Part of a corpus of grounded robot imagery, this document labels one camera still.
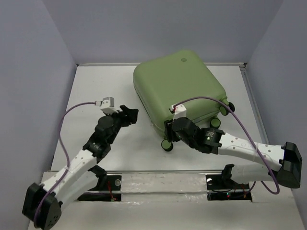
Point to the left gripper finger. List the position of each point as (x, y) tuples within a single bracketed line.
[(128, 120), (129, 112)]

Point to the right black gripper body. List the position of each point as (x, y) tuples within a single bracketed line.
[(191, 144)]

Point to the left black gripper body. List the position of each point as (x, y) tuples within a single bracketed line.
[(118, 119)]

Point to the green hard-shell suitcase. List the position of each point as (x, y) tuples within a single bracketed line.
[(168, 80)]

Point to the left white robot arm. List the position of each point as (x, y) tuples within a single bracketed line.
[(44, 202)]

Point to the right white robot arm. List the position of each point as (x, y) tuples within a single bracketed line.
[(282, 164)]

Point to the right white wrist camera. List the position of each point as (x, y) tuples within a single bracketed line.
[(178, 111)]

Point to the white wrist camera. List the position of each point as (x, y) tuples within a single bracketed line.
[(108, 104), (178, 111)]

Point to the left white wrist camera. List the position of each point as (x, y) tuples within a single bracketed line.
[(108, 104)]

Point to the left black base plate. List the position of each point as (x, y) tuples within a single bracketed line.
[(106, 190)]

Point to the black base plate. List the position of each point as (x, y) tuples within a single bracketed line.
[(218, 190), (106, 190)]

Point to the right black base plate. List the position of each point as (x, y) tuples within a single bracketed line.
[(218, 190)]

